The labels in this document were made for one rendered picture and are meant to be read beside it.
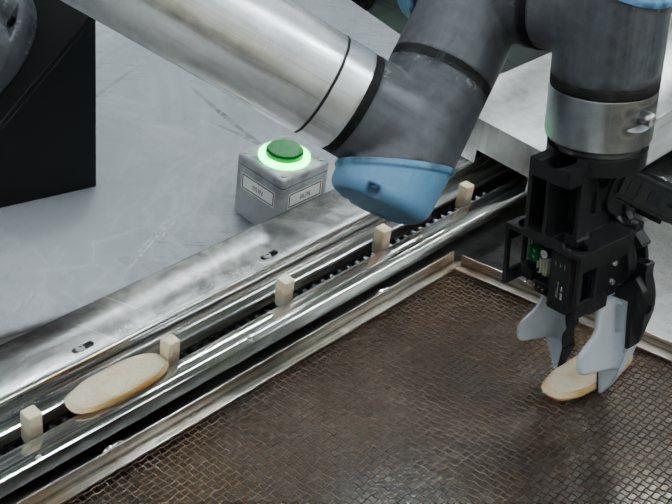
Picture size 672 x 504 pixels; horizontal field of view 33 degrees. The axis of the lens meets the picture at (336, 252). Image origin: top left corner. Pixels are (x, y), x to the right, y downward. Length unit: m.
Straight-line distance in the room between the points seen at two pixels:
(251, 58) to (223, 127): 0.66
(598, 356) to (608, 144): 0.18
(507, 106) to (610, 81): 0.55
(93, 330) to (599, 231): 0.44
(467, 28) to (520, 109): 0.54
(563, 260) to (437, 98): 0.15
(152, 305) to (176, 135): 0.38
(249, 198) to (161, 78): 0.33
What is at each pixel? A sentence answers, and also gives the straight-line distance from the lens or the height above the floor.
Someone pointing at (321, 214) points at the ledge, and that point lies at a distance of 1.16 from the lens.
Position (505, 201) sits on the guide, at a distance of 1.24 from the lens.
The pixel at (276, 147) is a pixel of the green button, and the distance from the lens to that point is 1.18.
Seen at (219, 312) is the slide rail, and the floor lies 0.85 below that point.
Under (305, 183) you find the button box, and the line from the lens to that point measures 1.17.
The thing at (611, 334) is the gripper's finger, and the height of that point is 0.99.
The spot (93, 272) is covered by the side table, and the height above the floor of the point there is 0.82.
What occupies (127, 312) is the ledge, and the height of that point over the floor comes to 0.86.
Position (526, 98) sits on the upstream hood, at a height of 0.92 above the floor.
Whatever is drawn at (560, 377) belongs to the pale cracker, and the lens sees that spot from 0.92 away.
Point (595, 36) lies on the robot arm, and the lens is 0.76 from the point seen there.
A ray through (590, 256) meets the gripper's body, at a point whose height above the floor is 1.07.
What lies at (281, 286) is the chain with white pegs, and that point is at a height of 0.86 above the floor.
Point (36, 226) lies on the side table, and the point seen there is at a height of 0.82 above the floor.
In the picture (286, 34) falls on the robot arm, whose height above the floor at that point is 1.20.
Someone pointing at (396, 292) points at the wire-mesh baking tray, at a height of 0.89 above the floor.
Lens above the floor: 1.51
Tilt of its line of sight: 36 degrees down
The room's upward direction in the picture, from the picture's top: 9 degrees clockwise
